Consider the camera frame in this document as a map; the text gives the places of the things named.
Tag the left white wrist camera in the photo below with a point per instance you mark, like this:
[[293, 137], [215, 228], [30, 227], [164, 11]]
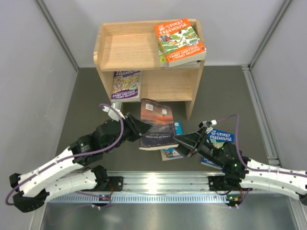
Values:
[[113, 110]]

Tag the green coin cover book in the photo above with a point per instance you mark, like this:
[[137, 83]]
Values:
[[193, 64]]

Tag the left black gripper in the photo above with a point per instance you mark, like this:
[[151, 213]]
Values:
[[138, 128]]

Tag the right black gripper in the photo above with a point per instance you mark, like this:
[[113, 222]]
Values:
[[188, 142]]

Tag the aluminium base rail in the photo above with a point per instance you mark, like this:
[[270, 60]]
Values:
[[191, 187]]

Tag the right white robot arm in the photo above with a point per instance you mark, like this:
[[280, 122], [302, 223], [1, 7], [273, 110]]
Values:
[[240, 171]]

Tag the orange 78-storey treehouse book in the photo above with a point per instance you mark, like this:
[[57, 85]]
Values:
[[179, 42]]

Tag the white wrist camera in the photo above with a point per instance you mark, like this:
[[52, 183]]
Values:
[[207, 126], [113, 110]]

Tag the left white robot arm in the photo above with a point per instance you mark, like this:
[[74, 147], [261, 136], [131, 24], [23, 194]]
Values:
[[62, 175]]

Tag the purple 52-storey treehouse book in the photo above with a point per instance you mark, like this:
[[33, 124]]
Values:
[[126, 86]]

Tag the blue 91-storey treehouse book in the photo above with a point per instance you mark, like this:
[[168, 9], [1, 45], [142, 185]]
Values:
[[218, 138]]

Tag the wooden two-tier shelf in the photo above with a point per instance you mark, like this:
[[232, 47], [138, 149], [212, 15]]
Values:
[[134, 46]]

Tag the dark tale of cities book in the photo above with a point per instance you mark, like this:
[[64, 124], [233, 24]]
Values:
[[162, 132]]

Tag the light blue comic book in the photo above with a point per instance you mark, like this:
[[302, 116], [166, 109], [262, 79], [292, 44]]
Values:
[[171, 153]]

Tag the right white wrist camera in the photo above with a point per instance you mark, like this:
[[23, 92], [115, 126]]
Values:
[[207, 126]]

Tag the green 65-storey treehouse book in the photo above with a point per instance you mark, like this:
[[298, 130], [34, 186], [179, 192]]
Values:
[[162, 58]]

